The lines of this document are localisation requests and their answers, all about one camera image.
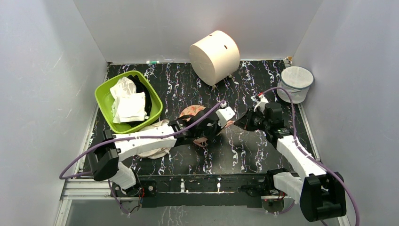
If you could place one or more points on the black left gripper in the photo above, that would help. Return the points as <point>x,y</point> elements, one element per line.
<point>217,130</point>

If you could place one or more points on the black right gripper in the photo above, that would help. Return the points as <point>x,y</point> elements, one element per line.
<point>249,119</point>

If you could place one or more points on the floral mesh laundry bag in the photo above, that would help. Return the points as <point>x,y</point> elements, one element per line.
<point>192,111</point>

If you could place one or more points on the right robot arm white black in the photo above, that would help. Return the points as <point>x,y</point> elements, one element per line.
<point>319,194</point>

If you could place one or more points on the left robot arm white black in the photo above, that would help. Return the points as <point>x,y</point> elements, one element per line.
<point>195,124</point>

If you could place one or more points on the beige round mesh laundry bag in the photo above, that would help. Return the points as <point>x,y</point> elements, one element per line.
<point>155,153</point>

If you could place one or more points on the white cylindrical mesh bag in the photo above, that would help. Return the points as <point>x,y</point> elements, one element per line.
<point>296,81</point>

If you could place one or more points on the cream cylindrical drum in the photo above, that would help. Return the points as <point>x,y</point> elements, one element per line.
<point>214,57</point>

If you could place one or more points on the black cloth in basin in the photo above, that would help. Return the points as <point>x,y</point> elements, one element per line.
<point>140,87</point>

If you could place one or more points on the white cloth in basin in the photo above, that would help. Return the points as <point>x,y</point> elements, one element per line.
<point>128,106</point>

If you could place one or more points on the green plastic basin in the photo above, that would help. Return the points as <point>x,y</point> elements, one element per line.
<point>105,100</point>

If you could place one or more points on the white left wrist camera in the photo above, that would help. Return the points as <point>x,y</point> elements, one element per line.
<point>225,116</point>

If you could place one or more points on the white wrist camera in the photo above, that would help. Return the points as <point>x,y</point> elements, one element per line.
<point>261,102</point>
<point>225,116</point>

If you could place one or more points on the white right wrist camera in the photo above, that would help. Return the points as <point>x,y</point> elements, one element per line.
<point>261,102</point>

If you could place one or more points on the aluminium base frame rail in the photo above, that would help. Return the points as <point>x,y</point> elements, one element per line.
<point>177,190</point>

